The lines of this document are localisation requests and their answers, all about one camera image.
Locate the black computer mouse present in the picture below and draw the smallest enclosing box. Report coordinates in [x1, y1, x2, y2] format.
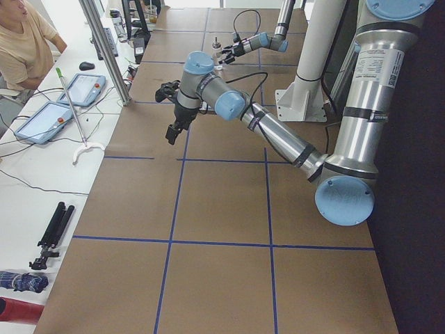
[79, 61, 95, 71]

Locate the lower teach pendant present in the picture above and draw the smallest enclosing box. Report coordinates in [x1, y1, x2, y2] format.
[14, 102, 72, 144]

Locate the white grabber stick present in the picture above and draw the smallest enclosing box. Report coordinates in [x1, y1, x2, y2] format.
[56, 67, 105, 166]

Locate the blue black tool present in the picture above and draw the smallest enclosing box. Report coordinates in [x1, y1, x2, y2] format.
[1, 271, 49, 293]

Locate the black keyboard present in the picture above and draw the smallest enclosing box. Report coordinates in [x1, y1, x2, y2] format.
[92, 28, 118, 61]

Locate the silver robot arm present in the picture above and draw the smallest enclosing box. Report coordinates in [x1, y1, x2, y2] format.
[155, 1, 432, 226]
[216, 0, 295, 65]

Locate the teach pendant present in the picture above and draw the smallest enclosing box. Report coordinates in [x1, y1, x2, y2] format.
[14, 102, 72, 144]
[63, 73, 106, 107]

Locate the upper teach pendant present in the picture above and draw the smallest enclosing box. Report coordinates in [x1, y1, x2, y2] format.
[63, 73, 106, 107]

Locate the black box with label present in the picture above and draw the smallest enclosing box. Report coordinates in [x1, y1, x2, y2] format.
[131, 38, 145, 64]

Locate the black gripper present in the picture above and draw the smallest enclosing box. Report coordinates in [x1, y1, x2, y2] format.
[165, 101, 200, 145]
[218, 41, 245, 64]

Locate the aluminium frame post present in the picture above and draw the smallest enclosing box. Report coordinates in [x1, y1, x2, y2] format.
[79, 0, 131, 106]

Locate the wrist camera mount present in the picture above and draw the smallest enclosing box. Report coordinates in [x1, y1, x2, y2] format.
[155, 80, 180, 104]

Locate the water bottle on desk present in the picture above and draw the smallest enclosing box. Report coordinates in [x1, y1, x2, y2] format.
[109, 8, 127, 43]

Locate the red object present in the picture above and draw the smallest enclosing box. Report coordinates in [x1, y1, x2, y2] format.
[1, 297, 44, 325]

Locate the person in beige shirt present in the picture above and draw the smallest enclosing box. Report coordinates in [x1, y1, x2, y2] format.
[1, 1, 67, 91]

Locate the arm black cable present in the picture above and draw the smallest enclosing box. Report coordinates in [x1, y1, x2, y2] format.
[201, 71, 293, 154]
[232, 9, 261, 43]

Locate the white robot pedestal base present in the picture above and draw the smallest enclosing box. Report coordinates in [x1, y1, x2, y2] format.
[275, 0, 346, 122]

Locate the small black tripod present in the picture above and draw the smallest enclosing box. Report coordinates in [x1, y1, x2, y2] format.
[29, 202, 75, 270]

